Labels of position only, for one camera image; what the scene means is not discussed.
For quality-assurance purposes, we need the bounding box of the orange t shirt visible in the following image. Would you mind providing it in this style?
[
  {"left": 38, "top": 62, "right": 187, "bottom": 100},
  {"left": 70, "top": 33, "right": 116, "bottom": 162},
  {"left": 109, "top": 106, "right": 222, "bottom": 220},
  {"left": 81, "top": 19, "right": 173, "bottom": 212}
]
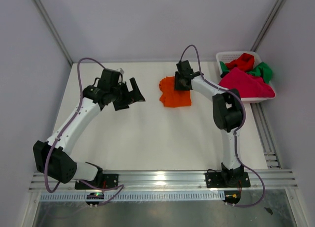
[{"left": 159, "top": 76, "right": 192, "bottom": 108}]

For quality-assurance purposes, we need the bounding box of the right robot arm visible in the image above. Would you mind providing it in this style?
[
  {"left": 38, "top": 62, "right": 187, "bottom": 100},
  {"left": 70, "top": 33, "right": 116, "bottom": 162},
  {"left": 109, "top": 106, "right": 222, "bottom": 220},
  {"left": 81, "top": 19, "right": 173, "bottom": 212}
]
[{"left": 175, "top": 61, "right": 251, "bottom": 188}]

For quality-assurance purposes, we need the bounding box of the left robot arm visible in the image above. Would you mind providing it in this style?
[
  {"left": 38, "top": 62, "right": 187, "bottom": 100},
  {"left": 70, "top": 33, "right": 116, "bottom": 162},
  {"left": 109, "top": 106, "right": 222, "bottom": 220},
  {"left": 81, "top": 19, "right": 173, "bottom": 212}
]
[{"left": 33, "top": 69, "right": 145, "bottom": 188}]

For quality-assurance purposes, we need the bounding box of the black t shirt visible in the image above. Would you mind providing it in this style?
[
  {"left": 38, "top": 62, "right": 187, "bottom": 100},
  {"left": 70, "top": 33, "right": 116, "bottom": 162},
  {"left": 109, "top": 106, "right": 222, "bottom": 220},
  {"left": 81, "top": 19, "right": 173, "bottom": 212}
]
[{"left": 220, "top": 72, "right": 227, "bottom": 78}]

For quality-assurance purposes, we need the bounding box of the white plastic basket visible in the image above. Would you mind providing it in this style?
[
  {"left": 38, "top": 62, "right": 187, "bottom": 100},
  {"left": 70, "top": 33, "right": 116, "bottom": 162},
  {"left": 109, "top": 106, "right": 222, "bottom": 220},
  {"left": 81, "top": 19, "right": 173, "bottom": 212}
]
[{"left": 216, "top": 51, "right": 275, "bottom": 103}]

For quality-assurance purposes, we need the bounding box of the red t shirt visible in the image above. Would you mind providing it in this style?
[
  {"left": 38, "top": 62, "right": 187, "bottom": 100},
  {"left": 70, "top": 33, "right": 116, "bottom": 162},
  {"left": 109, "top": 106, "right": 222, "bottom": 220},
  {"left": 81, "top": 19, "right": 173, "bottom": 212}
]
[{"left": 225, "top": 53, "right": 254, "bottom": 72}]

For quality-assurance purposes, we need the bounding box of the magenta t shirt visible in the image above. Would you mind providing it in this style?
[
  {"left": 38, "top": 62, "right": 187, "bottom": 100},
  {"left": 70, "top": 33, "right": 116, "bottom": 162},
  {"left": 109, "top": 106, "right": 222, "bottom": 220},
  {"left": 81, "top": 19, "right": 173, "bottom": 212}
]
[{"left": 219, "top": 67, "right": 276, "bottom": 98}]

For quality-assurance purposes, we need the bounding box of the green t shirt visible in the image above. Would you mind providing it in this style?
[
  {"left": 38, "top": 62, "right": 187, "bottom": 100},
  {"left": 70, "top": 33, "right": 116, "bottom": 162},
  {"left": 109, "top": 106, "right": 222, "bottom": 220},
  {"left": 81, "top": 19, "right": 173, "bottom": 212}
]
[{"left": 220, "top": 61, "right": 273, "bottom": 84}]

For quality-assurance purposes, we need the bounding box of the left controller board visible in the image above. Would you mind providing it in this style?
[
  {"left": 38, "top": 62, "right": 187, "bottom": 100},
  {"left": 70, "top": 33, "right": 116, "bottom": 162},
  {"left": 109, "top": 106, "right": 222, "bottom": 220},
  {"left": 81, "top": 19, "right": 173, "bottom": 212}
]
[{"left": 85, "top": 192, "right": 104, "bottom": 206}]

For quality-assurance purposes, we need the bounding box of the controller board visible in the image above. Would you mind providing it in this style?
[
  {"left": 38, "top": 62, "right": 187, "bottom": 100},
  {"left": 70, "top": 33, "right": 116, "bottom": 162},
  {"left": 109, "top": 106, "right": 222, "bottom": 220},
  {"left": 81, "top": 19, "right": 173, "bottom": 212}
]
[
  {"left": 223, "top": 191, "right": 241, "bottom": 205},
  {"left": 85, "top": 192, "right": 104, "bottom": 206}
]

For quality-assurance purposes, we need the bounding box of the right controller board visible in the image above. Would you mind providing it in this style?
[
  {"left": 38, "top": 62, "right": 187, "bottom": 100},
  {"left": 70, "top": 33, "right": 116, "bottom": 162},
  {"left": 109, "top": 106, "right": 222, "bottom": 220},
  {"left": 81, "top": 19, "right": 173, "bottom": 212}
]
[{"left": 223, "top": 191, "right": 241, "bottom": 205}]

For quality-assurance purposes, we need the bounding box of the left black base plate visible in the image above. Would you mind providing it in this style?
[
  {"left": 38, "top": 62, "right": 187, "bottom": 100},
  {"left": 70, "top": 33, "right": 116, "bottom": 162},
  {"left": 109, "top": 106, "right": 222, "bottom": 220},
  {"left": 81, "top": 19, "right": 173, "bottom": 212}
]
[{"left": 75, "top": 173, "right": 119, "bottom": 190}]

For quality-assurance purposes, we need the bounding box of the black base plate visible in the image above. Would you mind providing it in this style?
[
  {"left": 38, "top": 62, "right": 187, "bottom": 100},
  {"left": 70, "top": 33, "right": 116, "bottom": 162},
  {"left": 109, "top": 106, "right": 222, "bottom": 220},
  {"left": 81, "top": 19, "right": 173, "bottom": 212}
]
[
  {"left": 75, "top": 173, "right": 119, "bottom": 190},
  {"left": 205, "top": 170, "right": 251, "bottom": 188}
]

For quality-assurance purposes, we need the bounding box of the white slotted cable duct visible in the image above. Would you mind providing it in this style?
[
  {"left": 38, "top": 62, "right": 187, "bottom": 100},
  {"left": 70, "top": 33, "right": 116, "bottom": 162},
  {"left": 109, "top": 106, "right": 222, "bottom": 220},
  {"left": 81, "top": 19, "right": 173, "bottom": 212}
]
[{"left": 39, "top": 190, "right": 224, "bottom": 202}]

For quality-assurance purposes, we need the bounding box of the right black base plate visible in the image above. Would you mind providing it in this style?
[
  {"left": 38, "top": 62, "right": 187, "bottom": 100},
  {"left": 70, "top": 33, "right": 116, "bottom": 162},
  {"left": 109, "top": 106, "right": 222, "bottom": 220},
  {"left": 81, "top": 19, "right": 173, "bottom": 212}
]
[{"left": 205, "top": 170, "right": 251, "bottom": 188}]

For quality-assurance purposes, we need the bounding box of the left frame post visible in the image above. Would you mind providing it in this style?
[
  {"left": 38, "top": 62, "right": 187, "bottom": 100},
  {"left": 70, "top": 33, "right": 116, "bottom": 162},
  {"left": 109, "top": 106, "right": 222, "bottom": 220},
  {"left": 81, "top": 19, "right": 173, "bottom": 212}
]
[{"left": 32, "top": 0, "right": 74, "bottom": 66}]

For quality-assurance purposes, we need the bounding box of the frame post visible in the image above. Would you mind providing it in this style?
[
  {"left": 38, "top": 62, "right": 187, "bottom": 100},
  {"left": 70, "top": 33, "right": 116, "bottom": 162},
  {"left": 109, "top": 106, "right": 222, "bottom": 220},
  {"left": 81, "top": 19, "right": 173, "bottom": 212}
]
[
  {"left": 32, "top": 0, "right": 74, "bottom": 66},
  {"left": 250, "top": 0, "right": 287, "bottom": 52}
]

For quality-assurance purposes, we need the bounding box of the aluminium front rail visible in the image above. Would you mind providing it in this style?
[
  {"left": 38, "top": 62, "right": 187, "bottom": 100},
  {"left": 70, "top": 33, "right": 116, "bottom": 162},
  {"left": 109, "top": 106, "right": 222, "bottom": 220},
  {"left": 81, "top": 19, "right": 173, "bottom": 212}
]
[{"left": 28, "top": 169, "right": 298, "bottom": 193}]

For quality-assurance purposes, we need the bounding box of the right frame post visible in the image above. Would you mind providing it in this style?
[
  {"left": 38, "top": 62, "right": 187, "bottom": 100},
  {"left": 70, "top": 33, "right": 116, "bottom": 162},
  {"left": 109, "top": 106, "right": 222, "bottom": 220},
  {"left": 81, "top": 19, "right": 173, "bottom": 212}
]
[{"left": 250, "top": 0, "right": 287, "bottom": 52}]

